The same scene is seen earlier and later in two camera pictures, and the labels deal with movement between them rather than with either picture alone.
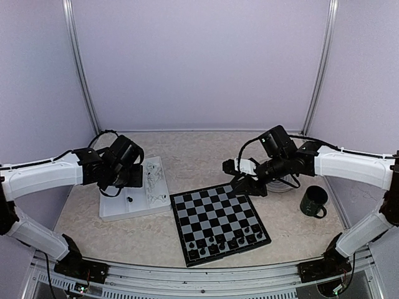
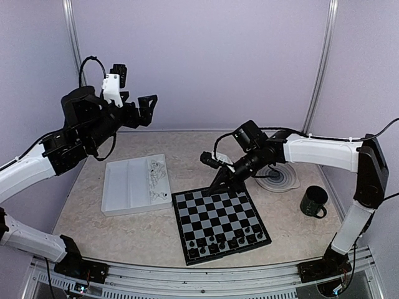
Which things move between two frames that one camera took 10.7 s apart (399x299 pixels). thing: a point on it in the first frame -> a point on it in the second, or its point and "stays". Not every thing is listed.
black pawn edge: x=255 y=228 stays
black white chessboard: x=216 y=222 stays
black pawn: x=202 y=251 stays
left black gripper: x=136 y=179 -> x=146 y=114
